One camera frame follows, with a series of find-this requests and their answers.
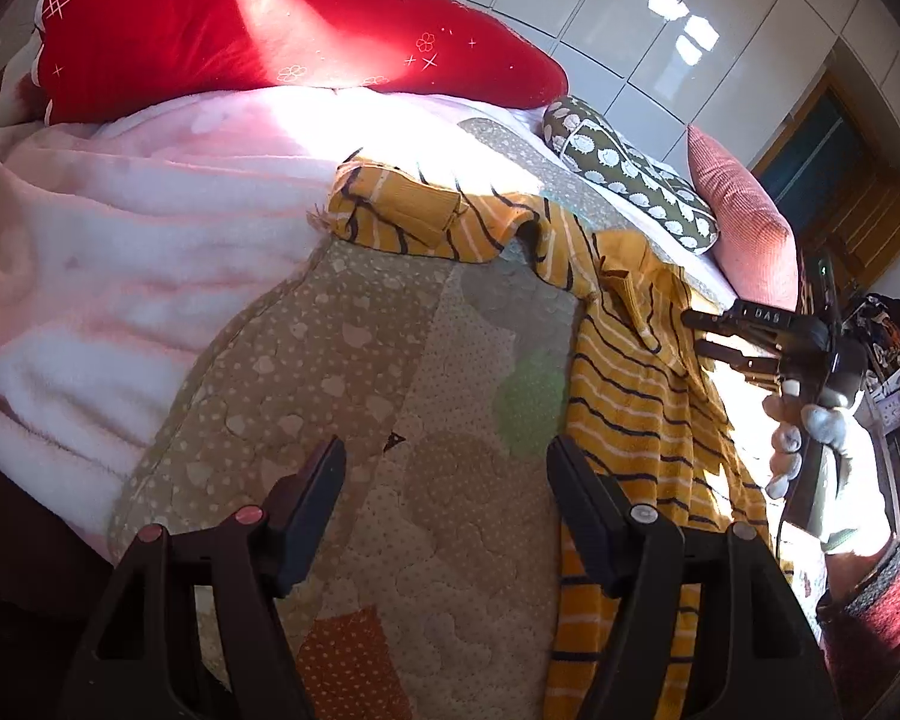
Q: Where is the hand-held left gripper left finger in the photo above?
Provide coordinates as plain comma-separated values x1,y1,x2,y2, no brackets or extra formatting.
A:
56,435,347,720

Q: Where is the pink corduroy pillow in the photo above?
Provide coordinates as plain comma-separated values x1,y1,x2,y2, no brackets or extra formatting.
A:
686,124,800,308

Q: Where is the olive patterned pillow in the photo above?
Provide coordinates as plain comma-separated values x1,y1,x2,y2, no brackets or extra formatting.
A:
544,96,721,254

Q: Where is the dark cluttered shelf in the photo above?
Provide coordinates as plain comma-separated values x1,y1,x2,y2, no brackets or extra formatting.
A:
844,291,900,541

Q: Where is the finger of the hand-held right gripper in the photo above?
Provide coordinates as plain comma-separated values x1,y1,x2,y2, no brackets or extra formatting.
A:
694,341,787,392
681,300,805,340

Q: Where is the white glossy wardrobe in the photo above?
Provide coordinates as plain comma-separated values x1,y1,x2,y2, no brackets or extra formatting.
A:
424,0,900,173

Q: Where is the patchwork quilt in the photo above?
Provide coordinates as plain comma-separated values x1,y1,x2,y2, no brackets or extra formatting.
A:
109,109,826,720

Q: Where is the pink fleece blanket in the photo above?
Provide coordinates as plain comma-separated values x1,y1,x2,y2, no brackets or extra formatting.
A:
0,86,548,563

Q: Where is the yellow striped knit garment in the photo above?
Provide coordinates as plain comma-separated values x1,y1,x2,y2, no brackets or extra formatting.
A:
307,150,796,720

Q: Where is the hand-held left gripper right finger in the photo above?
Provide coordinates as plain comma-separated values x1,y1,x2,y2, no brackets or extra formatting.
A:
546,435,845,720

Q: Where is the person's right forearm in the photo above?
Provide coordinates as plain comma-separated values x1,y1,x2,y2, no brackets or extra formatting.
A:
816,538,900,713

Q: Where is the person's right hand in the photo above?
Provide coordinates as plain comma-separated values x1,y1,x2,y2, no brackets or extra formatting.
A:
763,379,893,552

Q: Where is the red pillow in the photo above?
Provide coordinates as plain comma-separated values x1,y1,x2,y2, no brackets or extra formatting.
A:
34,0,569,125

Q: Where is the wooden door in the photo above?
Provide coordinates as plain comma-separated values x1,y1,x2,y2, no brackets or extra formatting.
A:
750,71,900,293

